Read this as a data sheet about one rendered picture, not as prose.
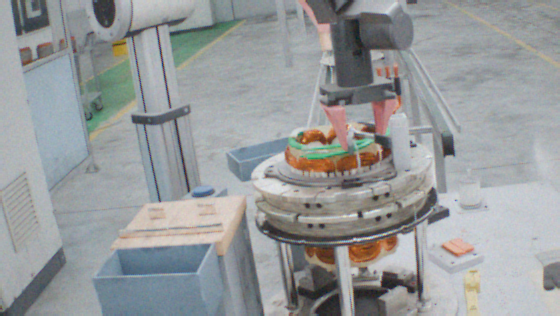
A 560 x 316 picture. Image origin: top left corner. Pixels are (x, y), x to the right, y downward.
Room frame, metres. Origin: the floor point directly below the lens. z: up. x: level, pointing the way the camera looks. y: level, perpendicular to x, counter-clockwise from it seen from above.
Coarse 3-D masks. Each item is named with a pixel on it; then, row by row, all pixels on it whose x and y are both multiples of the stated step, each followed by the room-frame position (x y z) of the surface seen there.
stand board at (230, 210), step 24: (144, 216) 1.12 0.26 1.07; (168, 216) 1.10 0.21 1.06; (192, 216) 1.09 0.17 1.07; (216, 216) 1.07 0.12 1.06; (240, 216) 1.10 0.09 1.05; (120, 240) 1.02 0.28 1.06; (144, 240) 1.01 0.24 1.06; (168, 240) 0.99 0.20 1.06; (192, 240) 0.98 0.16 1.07; (216, 240) 0.97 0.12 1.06
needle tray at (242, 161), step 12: (264, 144) 1.49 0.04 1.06; (276, 144) 1.50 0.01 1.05; (228, 156) 1.45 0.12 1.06; (240, 156) 1.47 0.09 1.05; (252, 156) 1.48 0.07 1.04; (264, 156) 1.38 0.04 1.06; (240, 168) 1.36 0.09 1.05; (252, 168) 1.37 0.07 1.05; (240, 180) 1.37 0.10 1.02; (300, 252) 1.41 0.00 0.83; (300, 264) 1.41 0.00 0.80
